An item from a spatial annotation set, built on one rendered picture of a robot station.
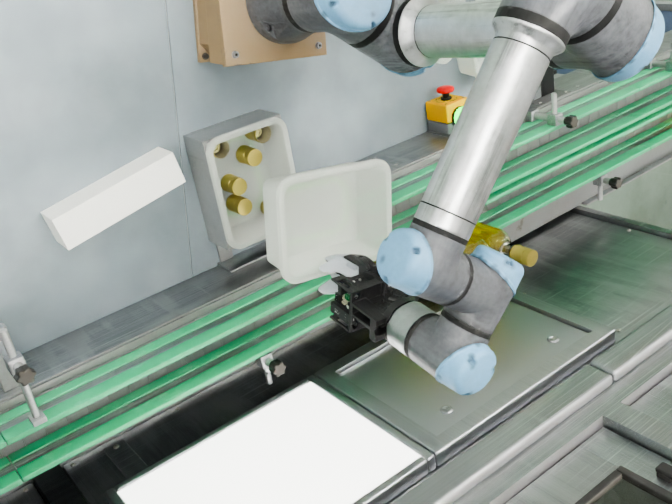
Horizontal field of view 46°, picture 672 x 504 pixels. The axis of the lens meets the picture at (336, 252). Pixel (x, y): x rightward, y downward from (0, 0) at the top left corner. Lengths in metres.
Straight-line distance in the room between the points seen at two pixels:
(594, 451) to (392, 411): 0.34
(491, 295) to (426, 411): 0.41
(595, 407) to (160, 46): 0.98
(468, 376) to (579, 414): 0.40
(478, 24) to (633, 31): 0.25
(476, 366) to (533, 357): 0.46
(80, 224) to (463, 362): 0.70
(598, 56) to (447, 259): 0.34
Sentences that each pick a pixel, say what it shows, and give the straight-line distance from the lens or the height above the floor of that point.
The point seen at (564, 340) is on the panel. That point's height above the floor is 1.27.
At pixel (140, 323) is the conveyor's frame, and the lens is 1.48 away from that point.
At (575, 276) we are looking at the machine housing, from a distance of 1.86.
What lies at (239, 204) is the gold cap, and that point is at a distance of 1.54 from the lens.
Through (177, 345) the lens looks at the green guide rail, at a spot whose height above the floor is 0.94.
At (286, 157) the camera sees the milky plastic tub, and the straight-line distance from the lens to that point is 1.55.
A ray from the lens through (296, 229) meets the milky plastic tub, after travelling 1.32.
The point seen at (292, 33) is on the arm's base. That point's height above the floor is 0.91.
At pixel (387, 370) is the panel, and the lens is 1.53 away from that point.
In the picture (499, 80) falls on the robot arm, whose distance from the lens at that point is 1.00.
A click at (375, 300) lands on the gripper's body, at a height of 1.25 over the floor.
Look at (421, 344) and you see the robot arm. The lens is 1.10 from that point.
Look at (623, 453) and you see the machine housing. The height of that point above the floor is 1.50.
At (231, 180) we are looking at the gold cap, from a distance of 1.53.
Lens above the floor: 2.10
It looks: 49 degrees down
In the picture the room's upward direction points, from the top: 114 degrees clockwise
